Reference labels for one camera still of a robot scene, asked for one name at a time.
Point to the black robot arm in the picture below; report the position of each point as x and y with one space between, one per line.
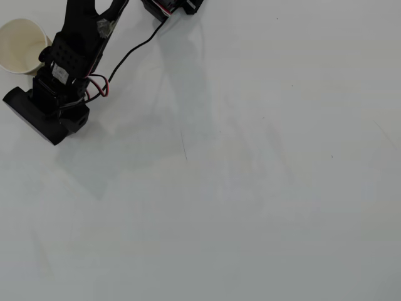
78 31

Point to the white paper cup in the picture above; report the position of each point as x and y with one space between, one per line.
18 44

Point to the black wrist webcam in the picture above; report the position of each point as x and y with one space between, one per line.
31 116

